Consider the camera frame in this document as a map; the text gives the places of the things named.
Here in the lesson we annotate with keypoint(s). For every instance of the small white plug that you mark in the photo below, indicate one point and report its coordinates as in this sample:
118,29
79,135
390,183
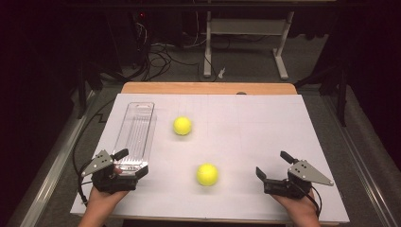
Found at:
222,73

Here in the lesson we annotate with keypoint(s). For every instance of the wooden table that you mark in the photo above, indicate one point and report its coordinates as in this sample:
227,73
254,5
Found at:
189,88

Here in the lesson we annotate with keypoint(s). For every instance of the aluminium floor rail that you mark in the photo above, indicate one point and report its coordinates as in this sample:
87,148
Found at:
53,167
362,164

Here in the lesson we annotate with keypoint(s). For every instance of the black computer tower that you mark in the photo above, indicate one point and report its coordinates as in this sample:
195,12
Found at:
129,38

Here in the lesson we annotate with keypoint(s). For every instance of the white metal stand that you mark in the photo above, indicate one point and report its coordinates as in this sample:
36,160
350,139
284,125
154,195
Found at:
249,26

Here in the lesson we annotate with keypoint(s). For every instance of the white board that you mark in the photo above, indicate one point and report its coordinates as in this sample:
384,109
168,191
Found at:
246,142

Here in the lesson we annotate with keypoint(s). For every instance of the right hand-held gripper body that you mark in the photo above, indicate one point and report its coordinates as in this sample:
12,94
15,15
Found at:
277,186

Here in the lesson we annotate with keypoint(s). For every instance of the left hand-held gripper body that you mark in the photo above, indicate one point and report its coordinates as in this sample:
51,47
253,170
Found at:
107,183

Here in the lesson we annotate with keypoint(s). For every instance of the dark stand leg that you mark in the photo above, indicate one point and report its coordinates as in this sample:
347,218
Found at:
341,94
82,91

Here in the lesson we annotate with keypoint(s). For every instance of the person's left hand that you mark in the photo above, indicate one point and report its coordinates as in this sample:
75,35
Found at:
102,201

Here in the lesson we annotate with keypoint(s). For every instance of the person's right hand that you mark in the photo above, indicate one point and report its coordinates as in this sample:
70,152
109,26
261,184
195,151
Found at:
301,206

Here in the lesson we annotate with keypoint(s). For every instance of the clear plastic container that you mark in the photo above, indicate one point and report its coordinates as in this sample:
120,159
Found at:
136,132

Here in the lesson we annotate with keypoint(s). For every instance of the yellow tennis ball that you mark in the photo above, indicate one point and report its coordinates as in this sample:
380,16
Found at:
207,174
182,125

